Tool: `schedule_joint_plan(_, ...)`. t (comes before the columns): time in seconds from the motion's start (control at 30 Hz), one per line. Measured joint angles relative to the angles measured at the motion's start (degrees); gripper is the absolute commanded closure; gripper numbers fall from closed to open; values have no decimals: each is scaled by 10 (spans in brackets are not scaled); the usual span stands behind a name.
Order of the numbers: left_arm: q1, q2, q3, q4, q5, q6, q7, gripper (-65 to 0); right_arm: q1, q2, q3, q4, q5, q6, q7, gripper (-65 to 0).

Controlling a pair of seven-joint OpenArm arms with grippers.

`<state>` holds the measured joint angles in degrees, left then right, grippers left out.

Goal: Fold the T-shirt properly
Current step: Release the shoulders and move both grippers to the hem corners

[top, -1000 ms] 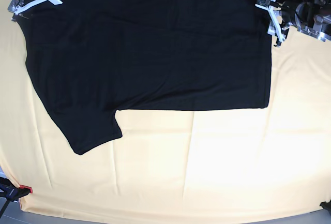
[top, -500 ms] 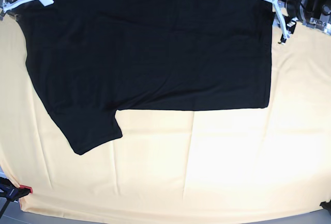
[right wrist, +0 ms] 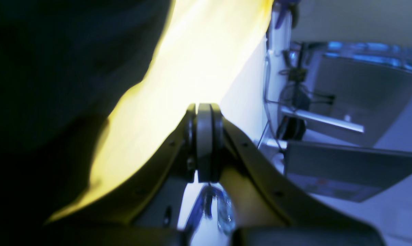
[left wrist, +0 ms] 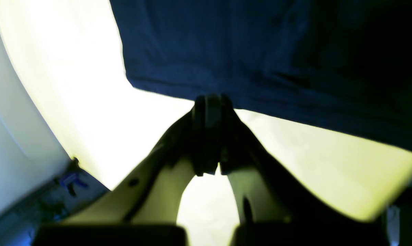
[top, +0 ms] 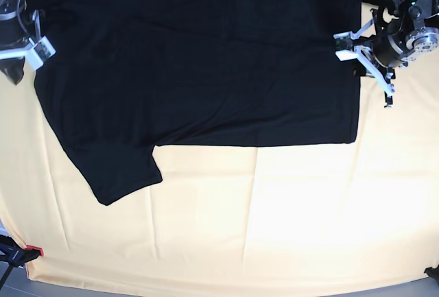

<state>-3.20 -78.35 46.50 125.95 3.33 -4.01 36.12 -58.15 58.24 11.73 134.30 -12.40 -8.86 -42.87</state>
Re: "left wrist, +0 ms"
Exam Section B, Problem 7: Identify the dark navy T-shirt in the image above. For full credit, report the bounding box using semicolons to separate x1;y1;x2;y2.
109;0;412;152

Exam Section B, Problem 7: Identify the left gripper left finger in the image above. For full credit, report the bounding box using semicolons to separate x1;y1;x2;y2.
65;96;222;225

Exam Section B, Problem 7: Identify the cream yellow table cloth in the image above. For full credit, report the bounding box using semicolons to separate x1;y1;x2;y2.
0;0;412;246

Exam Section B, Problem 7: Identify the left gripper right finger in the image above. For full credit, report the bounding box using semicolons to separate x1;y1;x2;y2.
220;96;381;226

